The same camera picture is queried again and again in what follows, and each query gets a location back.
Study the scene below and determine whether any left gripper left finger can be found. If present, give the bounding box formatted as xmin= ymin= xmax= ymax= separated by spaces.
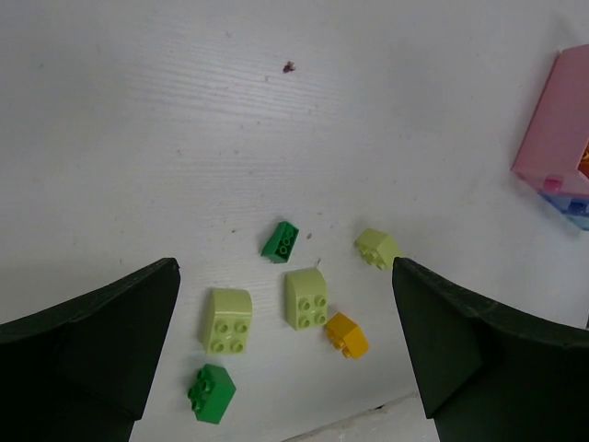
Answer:
xmin=1 ymin=258 xmax=180 ymax=441

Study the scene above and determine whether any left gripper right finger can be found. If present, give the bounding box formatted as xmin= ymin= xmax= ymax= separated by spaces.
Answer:
xmin=392 ymin=258 xmax=588 ymax=441

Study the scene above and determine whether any green lego brick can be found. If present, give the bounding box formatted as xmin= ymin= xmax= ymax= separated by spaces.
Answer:
xmin=187 ymin=364 xmax=237 ymax=425

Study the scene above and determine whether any orange small lego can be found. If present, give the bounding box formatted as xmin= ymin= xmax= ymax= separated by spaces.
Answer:
xmin=324 ymin=312 xmax=370 ymax=360

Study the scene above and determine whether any light green lego left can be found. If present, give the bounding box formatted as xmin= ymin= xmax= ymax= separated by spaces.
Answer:
xmin=201 ymin=288 xmax=252 ymax=355

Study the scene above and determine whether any light green lego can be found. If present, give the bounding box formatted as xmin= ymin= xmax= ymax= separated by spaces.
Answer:
xmin=201 ymin=288 xmax=252 ymax=355
xmin=354 ymin=228 xmax=403 ymax=270
xmin=284 ymin=267 xmax=328 ymax=332

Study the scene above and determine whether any light green lego right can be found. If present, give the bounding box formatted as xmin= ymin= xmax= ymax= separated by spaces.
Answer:
xmin=354 ymin=228 xmax=403 ymax=270

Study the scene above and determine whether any purple container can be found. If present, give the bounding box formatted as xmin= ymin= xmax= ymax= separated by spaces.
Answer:
xmin=539 ymin=192 xmax=588 ymax=231

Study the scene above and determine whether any light green lego middle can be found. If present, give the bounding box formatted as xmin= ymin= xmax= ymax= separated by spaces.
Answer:
xmin=284 ymin=267 xmax=328 ymax=332

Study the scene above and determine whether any pink container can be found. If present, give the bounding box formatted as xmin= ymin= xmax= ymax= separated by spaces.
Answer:
xmin=511 ymin=44 xmax=588 ymax=196

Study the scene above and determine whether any small dark green lego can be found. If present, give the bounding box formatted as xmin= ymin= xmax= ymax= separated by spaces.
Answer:
xmin=260 ymin=221 xmax=299 ymax=263

